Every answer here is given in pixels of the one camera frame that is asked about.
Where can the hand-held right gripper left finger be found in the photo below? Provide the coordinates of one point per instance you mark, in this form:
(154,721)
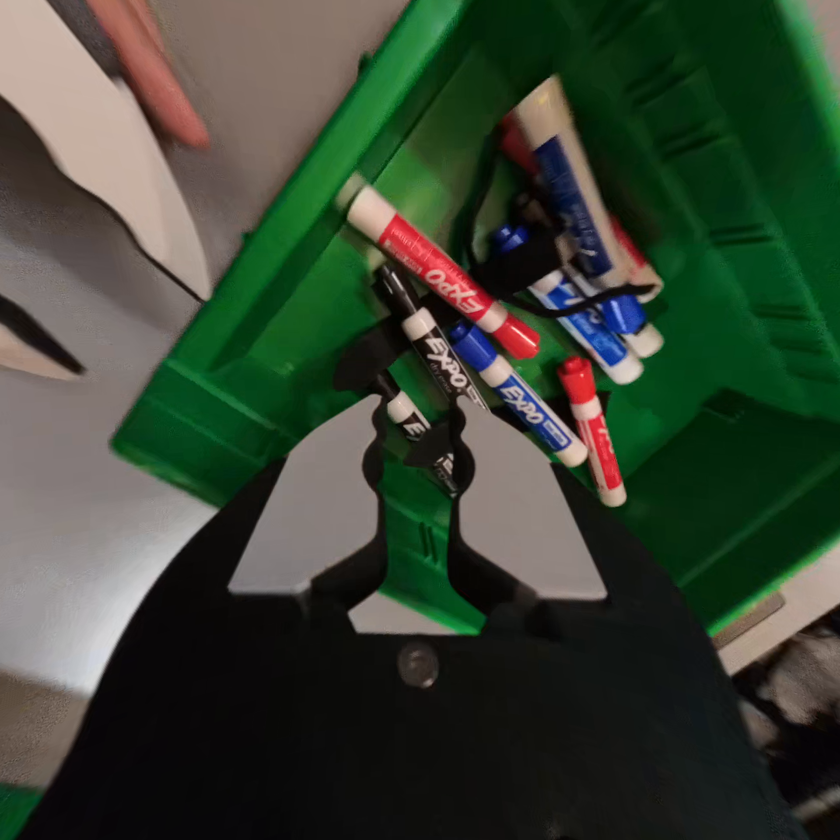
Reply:
(308,518)

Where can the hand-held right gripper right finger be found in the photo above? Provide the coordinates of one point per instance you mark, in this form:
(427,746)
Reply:
(525,525)

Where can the grey desk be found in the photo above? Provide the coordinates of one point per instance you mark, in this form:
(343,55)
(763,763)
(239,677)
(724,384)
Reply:
(65,525)

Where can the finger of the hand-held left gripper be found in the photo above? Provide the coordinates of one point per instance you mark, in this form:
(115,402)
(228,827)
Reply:
(26,351)
(98,131)

